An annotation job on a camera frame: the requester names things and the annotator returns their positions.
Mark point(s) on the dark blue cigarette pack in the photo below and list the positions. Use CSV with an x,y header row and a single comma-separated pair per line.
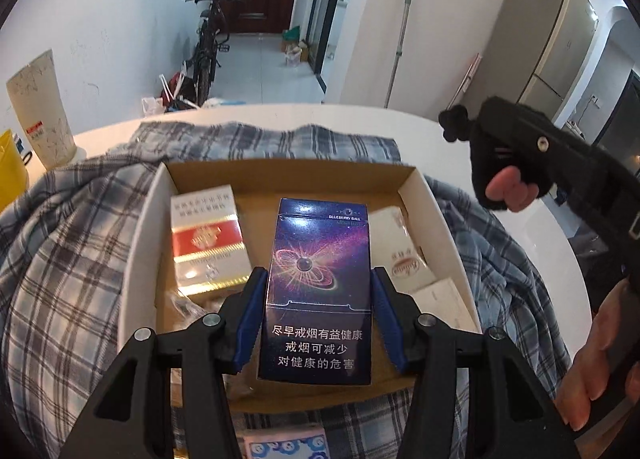
x,y
317,289

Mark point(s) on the white board with red edge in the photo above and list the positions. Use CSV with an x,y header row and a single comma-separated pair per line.
x,y
465,81

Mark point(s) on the beige refrigerator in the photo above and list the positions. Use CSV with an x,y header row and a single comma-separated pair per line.
x,y
545,39

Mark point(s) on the clear plastic packet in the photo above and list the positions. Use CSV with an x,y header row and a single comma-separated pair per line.
x,y
192,306

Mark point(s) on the yellow plastic container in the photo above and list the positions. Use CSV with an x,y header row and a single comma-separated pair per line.
x,y
11,171

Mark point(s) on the black framed glass door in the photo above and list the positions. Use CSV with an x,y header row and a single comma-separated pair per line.
x,y
330,4

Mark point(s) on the black bicycle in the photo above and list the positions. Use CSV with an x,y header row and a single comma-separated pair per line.
x,y
210,54

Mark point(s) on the plain white packet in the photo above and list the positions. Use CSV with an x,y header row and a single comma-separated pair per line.
x,y
445,304

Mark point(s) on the dark interior door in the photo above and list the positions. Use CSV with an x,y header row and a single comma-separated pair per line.
x,y
622,114

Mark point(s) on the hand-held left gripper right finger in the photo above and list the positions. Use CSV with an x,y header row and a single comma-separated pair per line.
x,y
387,319

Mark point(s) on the shallow cardboard box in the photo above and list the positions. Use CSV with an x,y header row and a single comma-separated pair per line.
x,y
250,179

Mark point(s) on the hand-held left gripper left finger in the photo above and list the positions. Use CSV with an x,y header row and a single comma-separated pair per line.
x,y
252,309

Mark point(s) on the blue plaid shirt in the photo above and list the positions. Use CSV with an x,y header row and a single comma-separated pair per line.
x,y
65,264

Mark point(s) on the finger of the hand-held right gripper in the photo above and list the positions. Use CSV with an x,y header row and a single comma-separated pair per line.
x,y
515,134

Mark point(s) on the red and white cigarette pack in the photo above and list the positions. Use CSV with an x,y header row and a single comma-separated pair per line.
x,y
207,244

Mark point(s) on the blue patterned tissue packet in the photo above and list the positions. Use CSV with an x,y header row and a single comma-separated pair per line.
x,y
285,446

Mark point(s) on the cream speckled cylinder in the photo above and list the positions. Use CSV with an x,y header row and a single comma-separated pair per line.
x,y
42,114

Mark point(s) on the white round-label packet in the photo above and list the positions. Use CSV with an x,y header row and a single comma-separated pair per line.
x,y
400,249

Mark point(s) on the cardboard boxes on floor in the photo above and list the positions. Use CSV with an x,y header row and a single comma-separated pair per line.
x,y
295,49

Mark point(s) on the person's right hand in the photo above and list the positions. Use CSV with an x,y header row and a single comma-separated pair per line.
x,y
585,379

